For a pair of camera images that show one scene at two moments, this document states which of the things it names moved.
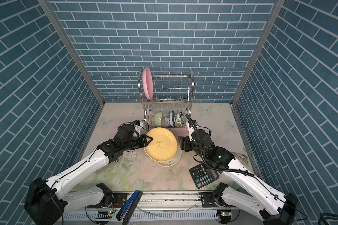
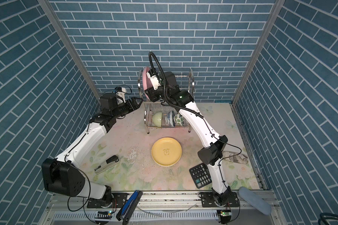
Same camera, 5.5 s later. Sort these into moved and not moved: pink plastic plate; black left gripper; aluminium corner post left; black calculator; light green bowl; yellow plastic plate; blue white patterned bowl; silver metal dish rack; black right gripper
Moved: yellow plastic plate; black right gripper; black left gripper
Not moved: aluminium corner post left; silver metal dish rack; black calculator; blue white patterned bowl; pink plastic plate; light green bowl
